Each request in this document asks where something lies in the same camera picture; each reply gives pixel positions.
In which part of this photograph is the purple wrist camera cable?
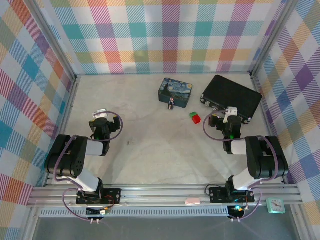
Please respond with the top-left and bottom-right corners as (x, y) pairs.
(202, 111), (235, 143)
(92, 110), (124, 143)

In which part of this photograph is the purple left wrist camera cable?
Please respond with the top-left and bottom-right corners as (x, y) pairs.
(92, 110), (124, 143)

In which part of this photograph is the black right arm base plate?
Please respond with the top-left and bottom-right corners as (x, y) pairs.
(208, 186), (256, 204)

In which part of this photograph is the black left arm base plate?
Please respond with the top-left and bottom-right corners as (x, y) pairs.
(75, 187), (123, 206)

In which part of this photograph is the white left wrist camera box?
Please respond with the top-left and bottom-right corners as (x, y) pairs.
(93, 108), (109, 119)

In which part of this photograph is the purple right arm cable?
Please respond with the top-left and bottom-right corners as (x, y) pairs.
(231, 136), (288, 222)

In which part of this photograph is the slotted grey cable duct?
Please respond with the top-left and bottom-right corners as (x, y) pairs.
(39, 208), (230, 218)

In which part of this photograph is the black hard case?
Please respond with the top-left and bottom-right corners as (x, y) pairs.
(199, 74), (264, 125)

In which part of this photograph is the pink eraser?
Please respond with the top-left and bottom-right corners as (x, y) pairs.
(184, 197), (202, 206)

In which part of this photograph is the purple right wrist camera cable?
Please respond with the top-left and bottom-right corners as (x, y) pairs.
(202, 111), (235, 143)

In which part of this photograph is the mint green alarm clock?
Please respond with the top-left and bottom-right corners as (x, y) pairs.
(265, 197), (287, 215)

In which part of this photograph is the aluminium frame post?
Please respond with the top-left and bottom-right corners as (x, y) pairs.
(26, 0), (78, 80)
(249, 0), (300, 79)

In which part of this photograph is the starry night tin box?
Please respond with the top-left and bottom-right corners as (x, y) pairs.
(157, 77), (194, 109)

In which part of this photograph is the aluminium frame rail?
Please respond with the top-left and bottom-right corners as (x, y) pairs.
(26, 184), (304, 209)

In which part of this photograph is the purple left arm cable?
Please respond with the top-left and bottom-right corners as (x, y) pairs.
(53, 136), (111, 222)

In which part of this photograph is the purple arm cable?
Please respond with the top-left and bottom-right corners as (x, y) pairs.
(231, 136), (288, 222)
(53, 136), (111, 222)

